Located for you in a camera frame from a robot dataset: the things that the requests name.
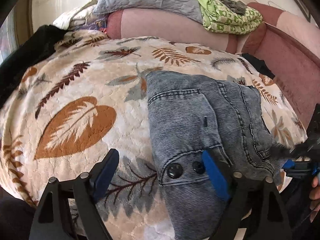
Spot person's right hand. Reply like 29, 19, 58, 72
309, 176, 320, 223

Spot black garment at sofa corner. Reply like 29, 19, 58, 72
242, 53, 275, 80

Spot cream leaf-print fleece blanket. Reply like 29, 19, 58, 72
1, 30, 306, 239

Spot green white patterned cloth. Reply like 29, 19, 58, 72
197, 0, 263, 35

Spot window with frame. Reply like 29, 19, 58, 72
1, 0, 34, 63

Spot white cloth behind sofa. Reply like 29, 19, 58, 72
52, 0, 105, 30

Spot dark grey cloth on top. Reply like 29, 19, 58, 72
215, 0, 252, 16

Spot black clothing pile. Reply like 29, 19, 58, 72
0, 25, 67, 106

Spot grey-blue denim pants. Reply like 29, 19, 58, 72
146, 71, 284, 239

